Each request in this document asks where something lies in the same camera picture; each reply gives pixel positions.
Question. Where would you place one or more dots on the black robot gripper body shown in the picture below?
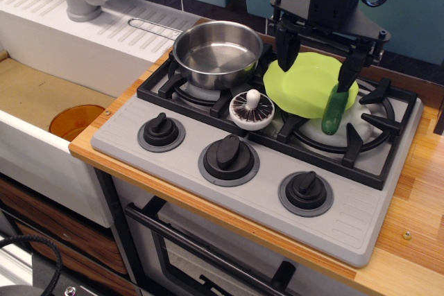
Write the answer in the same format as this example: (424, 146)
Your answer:
(339, 23)

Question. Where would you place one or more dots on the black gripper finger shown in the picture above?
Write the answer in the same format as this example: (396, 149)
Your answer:
(288, 46)
(350, 69)

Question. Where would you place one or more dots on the green toy pickle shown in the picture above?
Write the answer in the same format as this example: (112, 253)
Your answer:
(334, 110)

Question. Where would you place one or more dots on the lime green plastic plate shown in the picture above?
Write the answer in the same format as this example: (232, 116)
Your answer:
(304, 89)

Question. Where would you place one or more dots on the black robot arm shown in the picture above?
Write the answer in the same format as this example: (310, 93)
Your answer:
(339, 24)

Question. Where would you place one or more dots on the stainless steel pot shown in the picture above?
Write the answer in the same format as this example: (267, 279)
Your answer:
(215, 55)

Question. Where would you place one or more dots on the white toy mushroom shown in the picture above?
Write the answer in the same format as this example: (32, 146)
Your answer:
(251, 110)

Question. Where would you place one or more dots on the black middle stove knob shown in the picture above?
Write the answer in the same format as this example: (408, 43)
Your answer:
(229, 162)

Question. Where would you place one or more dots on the black stove knob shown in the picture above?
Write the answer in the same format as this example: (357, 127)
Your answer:
(229, 162)
(161, 134)
(306, 194)

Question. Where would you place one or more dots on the grey toy stove top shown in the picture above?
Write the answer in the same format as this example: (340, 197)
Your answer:
(260, 151)

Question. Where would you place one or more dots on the black right stove knob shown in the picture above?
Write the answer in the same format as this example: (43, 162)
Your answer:
(306, 194)

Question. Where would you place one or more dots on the black left stove knob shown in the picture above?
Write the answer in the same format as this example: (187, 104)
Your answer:
(161, 134)

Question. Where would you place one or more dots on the black right burner grate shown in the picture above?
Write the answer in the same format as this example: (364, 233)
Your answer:
(372, 141)

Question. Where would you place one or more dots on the black burner grate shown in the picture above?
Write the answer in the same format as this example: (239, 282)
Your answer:
(372, 141)
(167, 88)

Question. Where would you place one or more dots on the black left burner grate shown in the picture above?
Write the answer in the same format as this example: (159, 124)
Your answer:
(167, 88)

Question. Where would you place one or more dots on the white toy sink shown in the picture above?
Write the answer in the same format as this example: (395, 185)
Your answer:
(50, 63)

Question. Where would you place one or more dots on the wooden drawer fronts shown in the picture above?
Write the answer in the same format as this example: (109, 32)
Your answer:
(89, 251)

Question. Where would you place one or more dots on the oven door with black handle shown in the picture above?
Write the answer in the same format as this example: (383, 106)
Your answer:
(193, 256)

